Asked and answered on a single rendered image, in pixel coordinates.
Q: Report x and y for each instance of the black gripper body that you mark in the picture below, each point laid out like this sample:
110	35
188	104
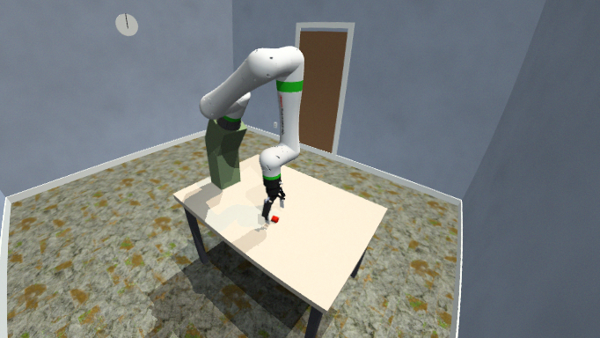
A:
272	191

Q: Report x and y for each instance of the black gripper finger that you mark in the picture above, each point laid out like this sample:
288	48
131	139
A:
266	209
281	198

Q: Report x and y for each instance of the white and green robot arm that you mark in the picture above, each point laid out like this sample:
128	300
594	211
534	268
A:
263	65

